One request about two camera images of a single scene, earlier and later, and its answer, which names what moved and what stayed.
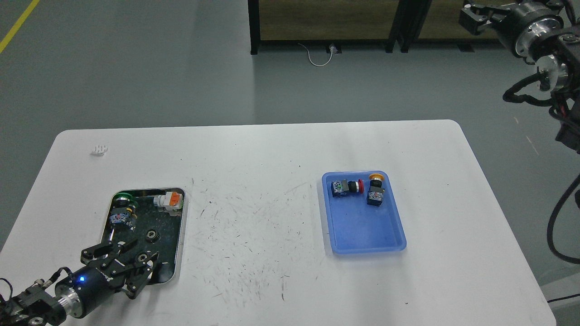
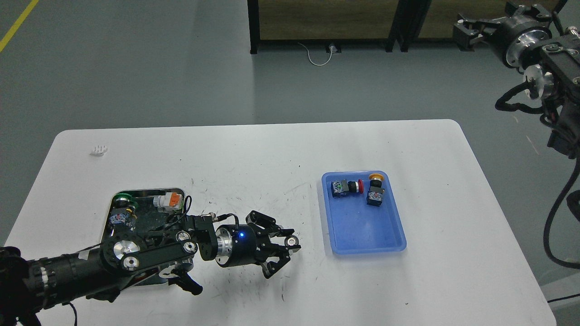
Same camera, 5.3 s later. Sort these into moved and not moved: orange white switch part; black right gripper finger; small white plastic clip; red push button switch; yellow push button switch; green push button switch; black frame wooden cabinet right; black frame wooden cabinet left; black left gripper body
Moved: black left gripper body; black right gripper finger
Not moved: black frame wooden cabinet left; yellow push button switch; small white plastic clip; green push button switch; red push button switch; black frame wooden cabinet right; orange white switch part
